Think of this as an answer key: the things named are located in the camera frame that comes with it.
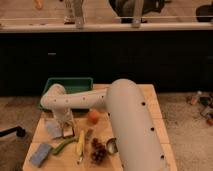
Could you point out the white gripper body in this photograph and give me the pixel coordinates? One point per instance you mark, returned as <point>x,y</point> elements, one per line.
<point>64,116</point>

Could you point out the brown white eraser block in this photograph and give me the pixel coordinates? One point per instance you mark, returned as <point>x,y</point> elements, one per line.
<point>68,131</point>

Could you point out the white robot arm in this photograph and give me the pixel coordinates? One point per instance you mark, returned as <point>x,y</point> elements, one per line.
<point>137,141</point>

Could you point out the crumpled grey cloth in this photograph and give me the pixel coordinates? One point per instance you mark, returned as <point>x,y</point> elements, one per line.
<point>53,128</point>

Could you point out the orange tomato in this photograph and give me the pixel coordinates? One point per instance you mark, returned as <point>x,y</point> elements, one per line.
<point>93,116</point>

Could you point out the green chili pepper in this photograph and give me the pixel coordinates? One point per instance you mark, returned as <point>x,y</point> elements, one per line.
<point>62,145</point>

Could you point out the green plastic tray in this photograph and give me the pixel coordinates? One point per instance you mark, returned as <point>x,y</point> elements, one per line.
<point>70,84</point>

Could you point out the yellow banana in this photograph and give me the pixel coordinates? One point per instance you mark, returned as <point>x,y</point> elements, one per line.
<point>81,143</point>

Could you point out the blue sponge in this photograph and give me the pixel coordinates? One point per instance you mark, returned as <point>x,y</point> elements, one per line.
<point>40,155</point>

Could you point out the black chair base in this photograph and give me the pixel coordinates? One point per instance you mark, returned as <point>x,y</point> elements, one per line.
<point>19,131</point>

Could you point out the dark grape bunch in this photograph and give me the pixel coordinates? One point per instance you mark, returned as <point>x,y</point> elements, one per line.
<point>99,151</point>

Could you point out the metal cup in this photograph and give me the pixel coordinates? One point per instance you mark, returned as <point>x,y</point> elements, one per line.
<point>111,146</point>

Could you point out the white railing beam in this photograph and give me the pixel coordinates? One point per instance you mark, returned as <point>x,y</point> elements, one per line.
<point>21,25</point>

